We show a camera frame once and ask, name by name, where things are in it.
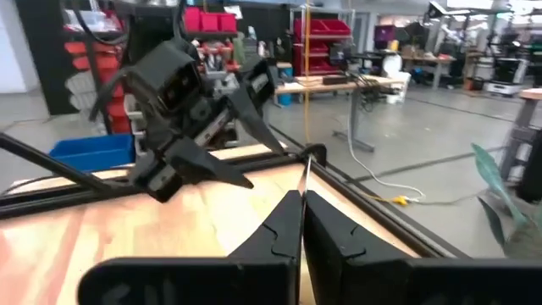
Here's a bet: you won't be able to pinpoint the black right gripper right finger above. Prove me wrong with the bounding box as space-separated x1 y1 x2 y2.
302 189 542 305

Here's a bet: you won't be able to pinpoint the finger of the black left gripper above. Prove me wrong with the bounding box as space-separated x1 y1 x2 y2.
231 63 285 156
130 136 254 203

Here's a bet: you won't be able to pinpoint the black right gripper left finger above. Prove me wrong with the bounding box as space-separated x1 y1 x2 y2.
77 189 304 305

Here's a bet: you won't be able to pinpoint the wooden table grey legs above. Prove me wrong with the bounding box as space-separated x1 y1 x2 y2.
274 75 408 153

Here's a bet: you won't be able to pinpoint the red storage bin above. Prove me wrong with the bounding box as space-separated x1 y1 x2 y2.
200 11 220 33
184 6 202 31
217 12 238 33

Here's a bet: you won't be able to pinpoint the red bin shelf rack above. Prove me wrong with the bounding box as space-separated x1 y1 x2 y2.
291 8 352 77

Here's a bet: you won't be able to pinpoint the red orange bin rack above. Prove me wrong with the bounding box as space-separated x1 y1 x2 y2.
63 40 132 135

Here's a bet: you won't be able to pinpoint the blue plastic bin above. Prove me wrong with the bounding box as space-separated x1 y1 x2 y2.
48 134 136 174

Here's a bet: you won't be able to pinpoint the green plant in white pot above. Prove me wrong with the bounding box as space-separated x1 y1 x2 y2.
470 142 542 260

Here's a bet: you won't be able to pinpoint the black cabinet panel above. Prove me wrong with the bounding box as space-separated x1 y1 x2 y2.
14 0 80 115

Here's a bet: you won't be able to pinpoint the wooden top workbench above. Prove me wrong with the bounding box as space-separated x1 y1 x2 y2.
499 86 542 183

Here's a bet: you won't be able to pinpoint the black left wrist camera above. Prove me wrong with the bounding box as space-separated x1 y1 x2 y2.
125 40 203 114

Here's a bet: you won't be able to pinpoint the yellow vertical cord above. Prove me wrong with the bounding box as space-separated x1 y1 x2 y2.
303 0 312 145

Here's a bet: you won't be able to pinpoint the yellow extension cable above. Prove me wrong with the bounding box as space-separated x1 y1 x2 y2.
359 190 410 207

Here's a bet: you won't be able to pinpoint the white power cable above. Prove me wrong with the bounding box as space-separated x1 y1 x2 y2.
346 114 426 200

